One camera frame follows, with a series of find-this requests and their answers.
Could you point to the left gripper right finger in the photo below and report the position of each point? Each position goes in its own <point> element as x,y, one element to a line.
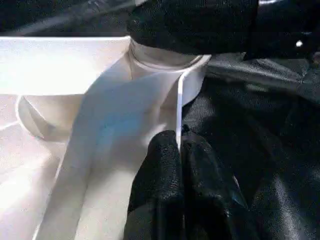
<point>215,200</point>

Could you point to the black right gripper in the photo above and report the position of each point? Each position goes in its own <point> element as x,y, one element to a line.
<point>285,27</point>

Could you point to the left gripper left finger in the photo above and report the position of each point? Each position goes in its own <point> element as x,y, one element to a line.
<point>157,195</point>

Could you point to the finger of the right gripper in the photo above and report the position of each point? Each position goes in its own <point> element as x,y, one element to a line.
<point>190,25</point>

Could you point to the white plastic table leg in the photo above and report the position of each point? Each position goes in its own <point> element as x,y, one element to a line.
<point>165,55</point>

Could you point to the white plastic table top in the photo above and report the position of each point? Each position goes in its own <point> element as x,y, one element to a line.
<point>75,130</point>

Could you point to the black mat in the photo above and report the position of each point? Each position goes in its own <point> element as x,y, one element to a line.
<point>270,150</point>

